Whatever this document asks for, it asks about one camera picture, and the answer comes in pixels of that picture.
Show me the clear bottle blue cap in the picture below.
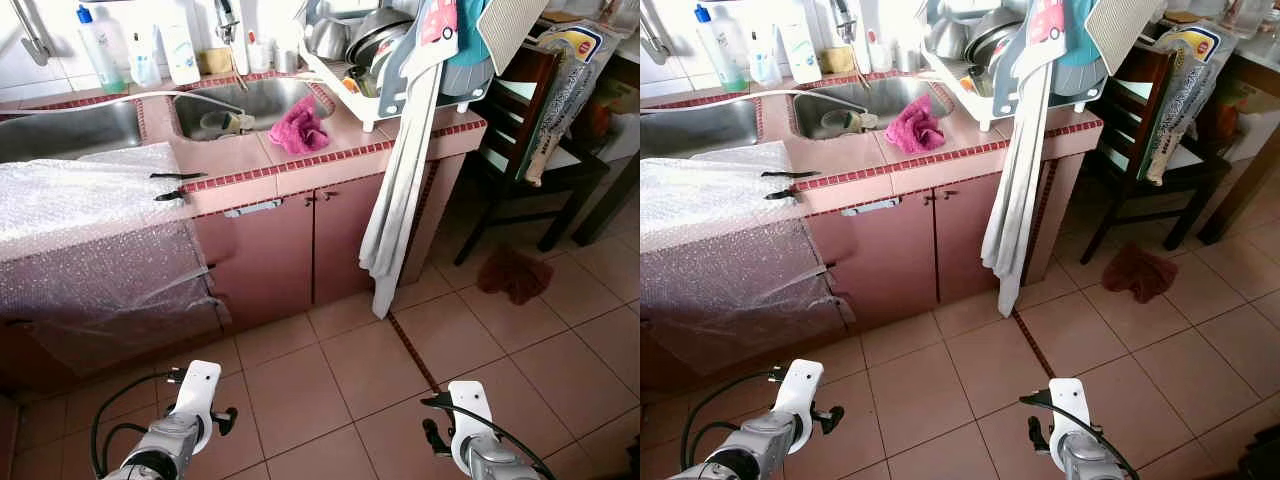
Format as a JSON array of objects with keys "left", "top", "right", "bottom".
[
  {"left": 76, "top": 4, "right": 129, "bottom": 94},
  {"left": 693, "top": 4, "right": 748, "bottom": 94}
]

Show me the grey ribbed board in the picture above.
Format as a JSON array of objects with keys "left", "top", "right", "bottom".
[
  {"left": 1085, "top": 0, "right": 1166, "bottom": 76},
  {"left": 475, "top": 0, "right": 551, "bottom": 76}
]

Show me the dark wooden table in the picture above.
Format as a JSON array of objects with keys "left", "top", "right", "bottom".
[
  {"left": 1195, "top": 40, "right": 1280, "bottom": 246},
  {"left": 572, "top": 40, "right": 641, "bottom": 248}
]

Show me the dark wooden chair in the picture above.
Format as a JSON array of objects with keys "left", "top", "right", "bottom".
[
  {"left": 1078, "top": 45, "right": 1233, "bottom": 267},
  {"left": 455, "top": 45, "right": 613, "bottom": 267}
]

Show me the silver cabinet handle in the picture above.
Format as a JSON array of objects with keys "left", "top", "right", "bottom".
[
  {"left": 840, "top": 197, "right": 903, "bottom": 218},
  {"left": 222, "top": 198, "right": 285, "bottom": 219}
]

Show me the chrome sink faucet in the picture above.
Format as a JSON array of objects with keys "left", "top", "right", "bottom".
[
  {"left": 213, "top": 0, "right": 251, "bottom": 93},
  {"left": 830, "top": 0, "right": 869, "bottom": 93}
]

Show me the clear plastic cup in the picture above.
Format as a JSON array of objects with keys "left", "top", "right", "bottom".
[
  {"left": 127, "top": 28, "right": 162, "bottom": 89},
  {"left": 746, "top": 28, "right": 781, "bottom": 89}
]

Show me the thin white hose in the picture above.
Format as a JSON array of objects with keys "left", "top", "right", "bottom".
[
  {"left": 0, "top": 89, "right": 249, "bottom": 119},
  {"left": 640, "top": 89, "right": 867, "bottom": 119}
]

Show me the red-brown floor rag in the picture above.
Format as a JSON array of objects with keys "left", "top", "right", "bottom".
[
  {"left": 475, "top": 244, "right": 555, "bottom": 307},
  {"left": 1101, "top": 241, "right": 1180, "bottom": 305}
]

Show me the pink cabinet door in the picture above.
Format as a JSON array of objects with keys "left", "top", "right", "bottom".
[
  {"left": 932, "top": 172, "right": 1016, "bottom": 306},
  {"left": 810, "top": 190, "right": 941, "bottom": 331},
  {"left": 193, "top": 190, "right": 319, "bottom": 331},
  {"left": 310, "top": 172, "right": 396, "bottom": 306}
]

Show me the white dish rack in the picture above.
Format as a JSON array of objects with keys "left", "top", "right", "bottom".
[
  {"left": 298, "top": 0, "right": 501, "bottom": 134},
  {"left": 918, "top": 0, "right": 1116, "bottom": 134}
]

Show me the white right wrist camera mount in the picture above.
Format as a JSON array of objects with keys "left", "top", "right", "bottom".
[
  {"left": 1047, "top": 378, "right": 1093, "bottom": 471},
  {"left": 447, "top": 380, "right": 496, "bottom": 476}
]

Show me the pink crumpled cloth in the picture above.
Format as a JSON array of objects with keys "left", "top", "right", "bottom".
[
  {"left": 267, "top": 95, "right": 332, "bottom": 155},
  {"left": 884, "top": 94, "right": 949, "bottom": 155}
]

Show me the teal cloth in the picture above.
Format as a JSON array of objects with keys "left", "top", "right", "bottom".
[
  {"left": 445, "top": 0, "right": 501, "bottom": 71},
  {"left": 1060, "top": 0, "right": 1116, "bottom": 71}
]

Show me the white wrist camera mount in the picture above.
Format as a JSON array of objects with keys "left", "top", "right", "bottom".
[
  {"left": 772, "top": 358, "right": 824, "bottom": 456},
  {"left": 1047, "top": 378, "right": 1093, "bottom": 471},
  {"left": 170, "top": 360, "right": 223, "bottom": 456},
  {"left": 447, "top": 380, "right": 496, "bottom": 476}
]

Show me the dark steel wok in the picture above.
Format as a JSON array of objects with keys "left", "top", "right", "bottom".
[
  {"left": 345, "top": 5, "right": 411, "bottom": 69},
  {"left": 962, "top": 5, "right": 1026, "bottom": 69}
]

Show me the clear bubble wrap sheet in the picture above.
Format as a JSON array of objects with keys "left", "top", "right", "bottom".
[
  {"left": 0, "top": 143, "right": 231, "bottom": 373},
  {"left": 640, "top": 141, "right": 857, "bottom": 373}
]

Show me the white hanging towel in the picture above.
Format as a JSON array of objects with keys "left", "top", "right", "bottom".
[
  {"left": 358, "top": 45, "right": 448, "bottom": 321},
  {"left": 980, "top": 45, "right": 1066, "bottom": 319}
]

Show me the clear bottle beige cap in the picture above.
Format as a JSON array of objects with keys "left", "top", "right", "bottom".
[
  {"left": 820, "top": 108, "right": 879, "bottom": 136},
  {"left": 199, "top": 110, "right": 257, "bottom": 138}
]

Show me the small steel pot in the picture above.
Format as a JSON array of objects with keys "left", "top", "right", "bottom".
[
  {"left": 925, "top": 15, "right": 971, "bottom": 63},
  {"left": 308, "top": 15, "right": 353, "bottom": 63}
]

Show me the steel sink basin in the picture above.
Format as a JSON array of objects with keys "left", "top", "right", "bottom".
[
  {"left": 640, "top": 98, "right": 761, "bottom": 161},
  {"left": 792, "top": 76, "right": 953, "bottom": 141},
  {"left": 0, "top": 98, "right": 143, "bottom": 164},
  {"left": 172, "top": 76, "right": 337, "bottom": 142}
]

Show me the white plastic bottle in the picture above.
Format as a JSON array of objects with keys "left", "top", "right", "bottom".
[
  {"left": 160, "top": 18, "right": 202, "bottom": 87},
  {"left": 778, "top": 18, "right": 821, "bottom": 87}
]

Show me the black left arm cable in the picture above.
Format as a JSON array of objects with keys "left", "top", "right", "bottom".
[
  {"left": 90, "top": 367, "right": 189, "bottom": 477},
  {"left": 680, "top": 366, "right": 791, "bottom": 477}
]

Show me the pink car print towel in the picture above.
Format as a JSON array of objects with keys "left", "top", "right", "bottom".
[
  {"left": 995, "top": 0, "right": 1083, "bottom": 116},
  {"left": 378, "top": 0, "right": 466, "bottom": 116}
]

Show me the printed plastic bag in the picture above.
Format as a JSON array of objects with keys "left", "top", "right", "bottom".
[
  {"left": 1143, "top": 22, "right": 1226, "bottom": 189},
  {"left": 523, "top": 22, "right": 609, "bottom": 189}
]

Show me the grey wall tap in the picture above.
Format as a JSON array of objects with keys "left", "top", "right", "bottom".
[
  {"left": 8, "top": 0, "right": 53, "bottom": 68},
  {"left": 640, "top": 0, "right": 673, "bottom": 68}
]

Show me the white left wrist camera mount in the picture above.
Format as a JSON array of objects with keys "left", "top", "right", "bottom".
[
  {"left": 170, "top": 360, "right": 223, "bottom": 456},
  {"left": 772, "top": 358, "right": 824, "bottom": 456}
]

